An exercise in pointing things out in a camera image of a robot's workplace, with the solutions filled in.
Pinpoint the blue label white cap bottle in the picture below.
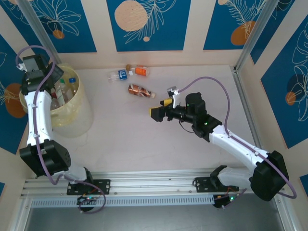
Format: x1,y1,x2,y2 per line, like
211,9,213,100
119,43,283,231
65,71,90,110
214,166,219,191
107,69,134,83

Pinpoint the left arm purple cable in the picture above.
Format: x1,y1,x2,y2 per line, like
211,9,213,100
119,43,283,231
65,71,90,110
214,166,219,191
15,45,106,215

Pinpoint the copper brown label bottle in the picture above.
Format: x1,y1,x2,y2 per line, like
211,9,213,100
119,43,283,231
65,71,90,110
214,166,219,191
127,83,156,99

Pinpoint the aluminium frame post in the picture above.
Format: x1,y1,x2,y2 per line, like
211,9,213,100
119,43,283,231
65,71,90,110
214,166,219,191
234,0,276,72
16,0,67,72

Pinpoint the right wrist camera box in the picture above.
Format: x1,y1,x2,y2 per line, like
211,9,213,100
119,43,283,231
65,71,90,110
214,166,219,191
167,86,181,109

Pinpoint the white bottle green cap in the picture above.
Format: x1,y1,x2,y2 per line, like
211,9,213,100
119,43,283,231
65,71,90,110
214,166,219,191
57,78,70,106

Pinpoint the control circuit board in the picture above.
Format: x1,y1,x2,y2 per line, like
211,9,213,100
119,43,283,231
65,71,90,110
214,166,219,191
76,195,100,205
213,194,239,209

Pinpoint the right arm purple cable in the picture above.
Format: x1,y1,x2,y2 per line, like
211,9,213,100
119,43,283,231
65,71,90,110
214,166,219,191
178,77,297,210

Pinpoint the white slotted cable duct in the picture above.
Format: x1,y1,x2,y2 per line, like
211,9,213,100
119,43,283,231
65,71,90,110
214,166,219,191
30,194,215,208

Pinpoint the translucent yellow plastic bin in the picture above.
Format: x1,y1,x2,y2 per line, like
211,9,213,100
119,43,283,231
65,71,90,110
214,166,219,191
19,63,95,138

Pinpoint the orange label brown cap bottle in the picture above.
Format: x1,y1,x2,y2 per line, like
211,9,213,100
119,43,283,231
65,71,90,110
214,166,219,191
126,64,151,77

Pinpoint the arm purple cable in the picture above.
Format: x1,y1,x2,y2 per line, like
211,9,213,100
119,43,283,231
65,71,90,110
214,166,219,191
178,77,297,210
15,45,106,215

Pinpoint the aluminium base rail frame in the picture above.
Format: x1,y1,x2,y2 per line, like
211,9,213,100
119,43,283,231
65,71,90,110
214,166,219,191
21,168,287,200

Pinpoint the aluminium side rail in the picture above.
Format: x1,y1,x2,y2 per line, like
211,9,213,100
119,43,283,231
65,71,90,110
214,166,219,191
230,65,270,173

